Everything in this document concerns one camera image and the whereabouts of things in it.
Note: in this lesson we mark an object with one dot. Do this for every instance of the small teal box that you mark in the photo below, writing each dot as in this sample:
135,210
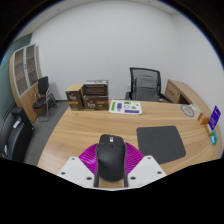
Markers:
214,137

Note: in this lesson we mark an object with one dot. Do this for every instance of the small orange box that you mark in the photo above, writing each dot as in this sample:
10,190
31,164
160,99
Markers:
203,119

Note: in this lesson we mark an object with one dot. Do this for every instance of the black mesh office chair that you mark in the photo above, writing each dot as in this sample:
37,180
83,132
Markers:
146,85

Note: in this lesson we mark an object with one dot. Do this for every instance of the white sheet with coloured print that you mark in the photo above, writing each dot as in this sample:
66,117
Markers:
125,107

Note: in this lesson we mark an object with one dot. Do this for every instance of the dark grey mouse pad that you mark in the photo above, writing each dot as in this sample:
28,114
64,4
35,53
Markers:
160,143

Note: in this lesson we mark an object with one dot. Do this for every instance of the round white grey disc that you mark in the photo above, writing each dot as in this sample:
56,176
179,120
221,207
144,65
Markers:
187,110

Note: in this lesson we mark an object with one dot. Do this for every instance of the black computer mouse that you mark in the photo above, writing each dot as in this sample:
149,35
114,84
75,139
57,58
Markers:
111,159

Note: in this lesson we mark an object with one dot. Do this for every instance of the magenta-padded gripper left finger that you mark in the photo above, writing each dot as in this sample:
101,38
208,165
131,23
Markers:
76,168

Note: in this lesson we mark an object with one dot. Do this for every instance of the black leather armchair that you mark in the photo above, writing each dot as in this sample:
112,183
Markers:
15,136

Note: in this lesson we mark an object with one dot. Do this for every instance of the black visitor chair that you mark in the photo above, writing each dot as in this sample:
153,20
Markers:
42,85

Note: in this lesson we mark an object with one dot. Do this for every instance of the small tan box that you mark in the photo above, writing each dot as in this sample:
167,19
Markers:
208,130

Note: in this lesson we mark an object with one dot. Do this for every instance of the dark open cardboard box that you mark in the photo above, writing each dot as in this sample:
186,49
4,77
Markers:
95,88

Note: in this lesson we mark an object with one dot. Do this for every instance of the wooden shelf cabinet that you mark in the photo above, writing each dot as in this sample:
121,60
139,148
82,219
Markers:
23,76

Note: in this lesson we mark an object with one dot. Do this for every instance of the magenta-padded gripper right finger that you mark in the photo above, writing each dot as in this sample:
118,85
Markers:
145,166

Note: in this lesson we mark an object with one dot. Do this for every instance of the wooden side desk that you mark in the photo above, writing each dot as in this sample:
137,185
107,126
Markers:
183,91

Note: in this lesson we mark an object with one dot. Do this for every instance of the wide brown cardboard box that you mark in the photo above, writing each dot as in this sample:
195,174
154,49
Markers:
96,103

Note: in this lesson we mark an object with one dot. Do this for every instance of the purple card box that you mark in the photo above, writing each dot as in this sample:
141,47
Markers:
214,117

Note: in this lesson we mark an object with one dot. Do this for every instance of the small brown cardboard box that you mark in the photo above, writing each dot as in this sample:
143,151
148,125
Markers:
74,98

